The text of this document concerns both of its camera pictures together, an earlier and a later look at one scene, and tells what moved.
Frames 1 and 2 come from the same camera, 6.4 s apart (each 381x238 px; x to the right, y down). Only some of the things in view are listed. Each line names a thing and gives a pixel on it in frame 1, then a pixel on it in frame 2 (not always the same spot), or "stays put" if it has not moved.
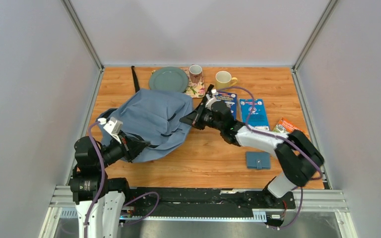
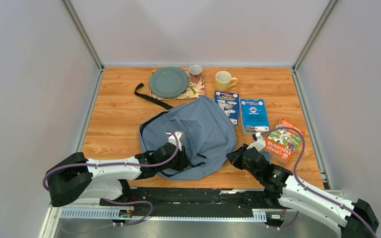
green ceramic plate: x=169 y=78 stays put
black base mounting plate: x=186 y=203 stays put
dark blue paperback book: x=231 y=99 stays put
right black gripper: x=193 y=118 → x=234 y=157
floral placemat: x=195 y=89 stays put
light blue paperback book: x=257 y=119 stays put
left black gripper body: x=115 y=150 → x=178 y=163
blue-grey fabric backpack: x=152 y=116 → x=207 y=133
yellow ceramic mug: x=224 y=79 stays put
